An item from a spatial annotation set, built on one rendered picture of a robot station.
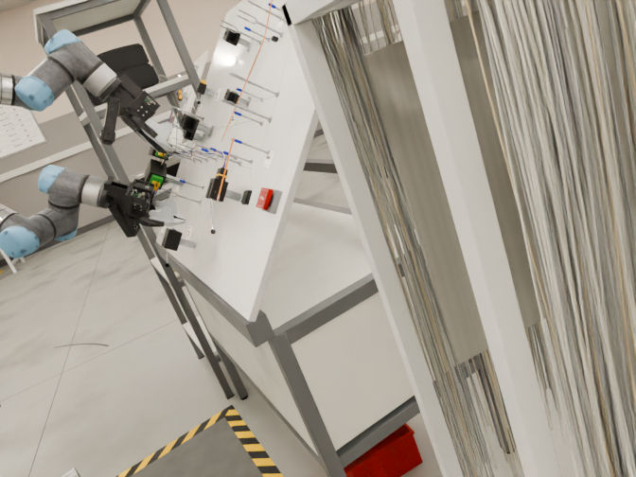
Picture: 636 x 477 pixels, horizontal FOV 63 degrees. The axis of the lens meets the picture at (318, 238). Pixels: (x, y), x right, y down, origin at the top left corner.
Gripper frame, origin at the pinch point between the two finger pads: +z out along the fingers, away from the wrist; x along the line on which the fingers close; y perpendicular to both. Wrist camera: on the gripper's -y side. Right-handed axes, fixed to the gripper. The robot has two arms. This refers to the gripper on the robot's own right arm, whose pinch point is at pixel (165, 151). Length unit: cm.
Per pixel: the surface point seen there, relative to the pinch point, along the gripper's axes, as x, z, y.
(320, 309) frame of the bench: -28, 49, -8
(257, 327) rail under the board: -29, 39, -22
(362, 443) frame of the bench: -27, 85, -27
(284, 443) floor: 46, 115, -46
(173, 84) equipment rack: 89, -6, 42
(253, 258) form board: -21.3, 29.6, -9.1
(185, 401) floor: 119, 103, -64
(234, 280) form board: -13.0, 32.5, -15.2
